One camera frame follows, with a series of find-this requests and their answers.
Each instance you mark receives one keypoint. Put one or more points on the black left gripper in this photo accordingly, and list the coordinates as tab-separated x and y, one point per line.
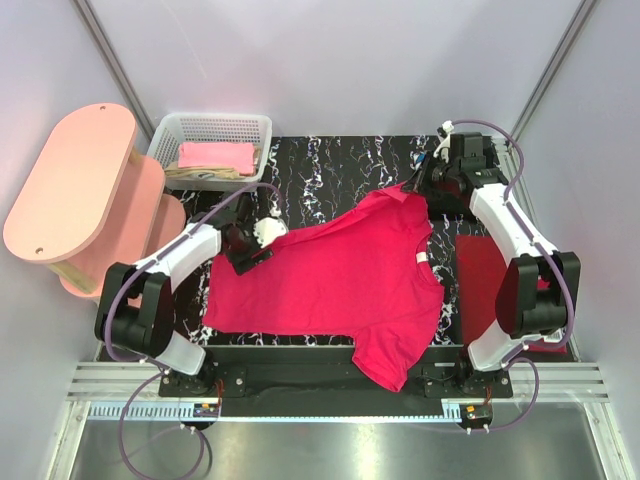
251	260

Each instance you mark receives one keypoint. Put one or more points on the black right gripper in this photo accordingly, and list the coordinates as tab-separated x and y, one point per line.
427	176

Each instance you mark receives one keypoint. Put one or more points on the red t shirt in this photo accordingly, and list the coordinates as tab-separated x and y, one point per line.
364	275

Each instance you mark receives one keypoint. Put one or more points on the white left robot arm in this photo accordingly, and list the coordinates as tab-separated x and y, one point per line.
136	312

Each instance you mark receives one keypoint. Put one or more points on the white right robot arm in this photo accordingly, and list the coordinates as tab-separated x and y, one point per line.
514	234

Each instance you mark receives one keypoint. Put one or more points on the black folded t shirt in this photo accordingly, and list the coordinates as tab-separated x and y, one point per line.
473	167

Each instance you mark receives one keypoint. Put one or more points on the beige folded t shirt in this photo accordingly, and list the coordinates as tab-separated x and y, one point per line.
173	171

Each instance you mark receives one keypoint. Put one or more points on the pink folded t shirt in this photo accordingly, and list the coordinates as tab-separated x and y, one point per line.
236	156

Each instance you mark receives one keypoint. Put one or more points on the white plastic basket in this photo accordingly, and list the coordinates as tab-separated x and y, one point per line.
177	128

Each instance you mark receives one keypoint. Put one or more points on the pink three tier shelf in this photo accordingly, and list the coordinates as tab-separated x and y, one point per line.
92	200

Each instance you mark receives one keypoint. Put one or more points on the left orange connector board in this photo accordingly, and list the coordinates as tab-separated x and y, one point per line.
207	409

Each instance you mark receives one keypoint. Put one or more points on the orange connector board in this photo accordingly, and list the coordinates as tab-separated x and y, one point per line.
479	413
207	409

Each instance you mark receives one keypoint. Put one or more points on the right orange connector board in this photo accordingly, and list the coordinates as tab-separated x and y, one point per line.
479	413

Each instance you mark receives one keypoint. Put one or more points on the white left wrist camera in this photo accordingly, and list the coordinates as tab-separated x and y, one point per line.
268	229

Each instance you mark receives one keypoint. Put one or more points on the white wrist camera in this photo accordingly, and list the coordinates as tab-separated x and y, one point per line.
444	133
268	229

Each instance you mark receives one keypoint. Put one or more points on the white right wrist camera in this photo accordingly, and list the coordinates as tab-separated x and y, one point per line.
444	133

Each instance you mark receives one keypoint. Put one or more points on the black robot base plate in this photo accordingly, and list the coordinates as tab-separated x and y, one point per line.
322	381

